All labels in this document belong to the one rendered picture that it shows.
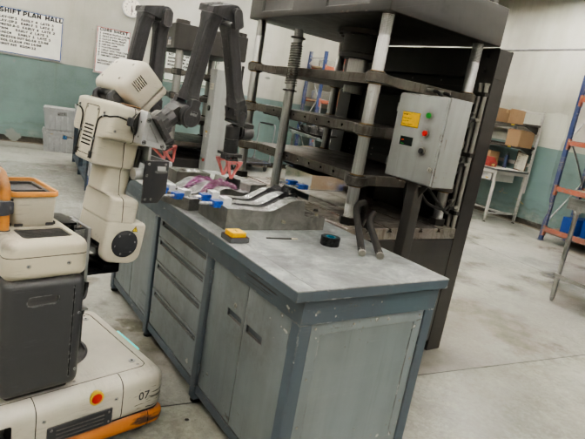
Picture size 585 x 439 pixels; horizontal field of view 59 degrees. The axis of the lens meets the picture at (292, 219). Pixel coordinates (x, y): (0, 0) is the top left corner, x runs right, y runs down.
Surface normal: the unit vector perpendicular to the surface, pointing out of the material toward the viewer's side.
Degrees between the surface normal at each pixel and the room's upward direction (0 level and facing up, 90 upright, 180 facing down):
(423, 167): 90
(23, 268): 90
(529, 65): 90
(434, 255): 90
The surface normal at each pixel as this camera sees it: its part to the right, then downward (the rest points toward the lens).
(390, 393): 0.55, 0.28
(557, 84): -0.88, -0.04
